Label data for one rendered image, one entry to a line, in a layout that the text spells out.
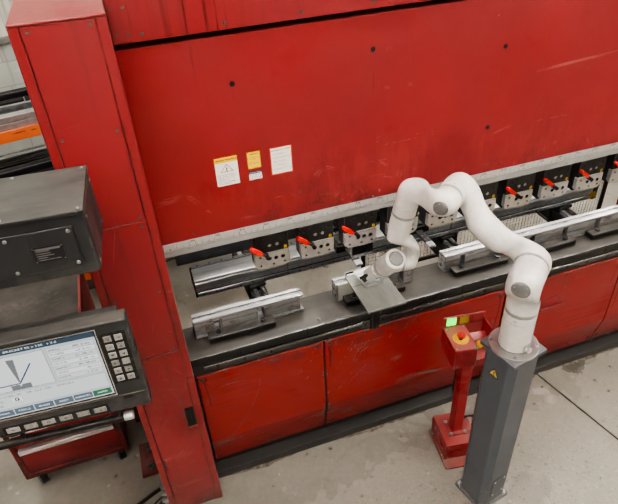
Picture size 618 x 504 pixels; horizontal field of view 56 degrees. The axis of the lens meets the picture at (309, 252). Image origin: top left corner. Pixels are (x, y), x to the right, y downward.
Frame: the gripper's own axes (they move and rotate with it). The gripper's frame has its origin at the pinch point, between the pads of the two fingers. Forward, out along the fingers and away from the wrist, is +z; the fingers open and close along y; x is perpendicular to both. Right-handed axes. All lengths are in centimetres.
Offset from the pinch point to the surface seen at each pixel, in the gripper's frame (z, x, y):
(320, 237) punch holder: -14.4, -20.4, 21.1
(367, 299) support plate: -5.2, 9.8, 7.2
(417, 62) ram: -68, -63, -20
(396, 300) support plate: -9.2, 14.4, -3.7
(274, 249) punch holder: -13.1, -21.1, 41.4
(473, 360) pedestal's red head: -1, 50, -32
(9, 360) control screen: -68, 1, 135
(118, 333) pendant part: -72, 3, 106
